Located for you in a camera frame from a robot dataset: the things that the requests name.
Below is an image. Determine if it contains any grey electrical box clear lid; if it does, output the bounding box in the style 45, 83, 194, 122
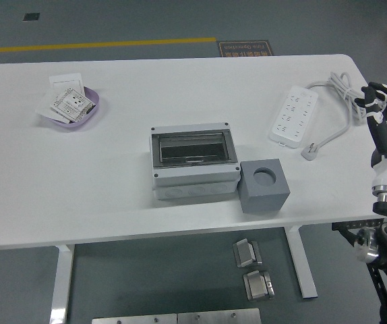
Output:
149, 121, 241, 201

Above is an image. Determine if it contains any grey cube with round hole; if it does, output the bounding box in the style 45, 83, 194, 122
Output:
239, 157, 291, 214

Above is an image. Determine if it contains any black perforated bar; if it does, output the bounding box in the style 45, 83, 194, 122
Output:
331, 219, 384, 233

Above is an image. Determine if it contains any white power strip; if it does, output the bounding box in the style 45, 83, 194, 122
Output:
268, 84, 319, 149

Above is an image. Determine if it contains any small metal block fixture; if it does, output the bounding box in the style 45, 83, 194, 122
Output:
233, 238, 264, 269
243, 269, 276, 302

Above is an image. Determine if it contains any white socket panel with print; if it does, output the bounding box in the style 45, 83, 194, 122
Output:
50, 87, 96, 123

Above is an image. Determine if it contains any purple plastic tray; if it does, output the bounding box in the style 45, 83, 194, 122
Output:
40, 86, 100, 129

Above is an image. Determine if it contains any white flat card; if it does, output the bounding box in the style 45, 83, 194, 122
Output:
34, 88, 71, 124

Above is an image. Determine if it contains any white power cord with plug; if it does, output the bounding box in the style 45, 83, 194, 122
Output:
300, 71, 373, 161

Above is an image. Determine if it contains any grey metal base plate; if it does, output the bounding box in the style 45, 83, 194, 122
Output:
91, 313, 178, 324
177, 307, 262, 324

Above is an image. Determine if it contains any plain white switch plate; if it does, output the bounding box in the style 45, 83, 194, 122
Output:
49, 73, 86, 94

